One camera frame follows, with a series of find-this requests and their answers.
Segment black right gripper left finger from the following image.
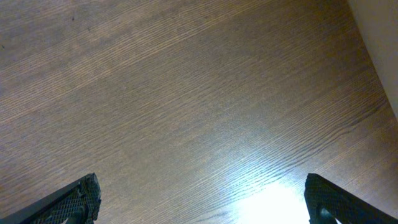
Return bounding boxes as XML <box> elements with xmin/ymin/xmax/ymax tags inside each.
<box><xmin>1</xmin><ymin>173</ymin><xmax>101</xmax><ymax>224</ymax></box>

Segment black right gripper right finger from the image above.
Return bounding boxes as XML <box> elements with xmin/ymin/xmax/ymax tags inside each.
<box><xmin>304</xmin><ymin>173</ymin><xmax>397</xmax><ymax>224</ymax></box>

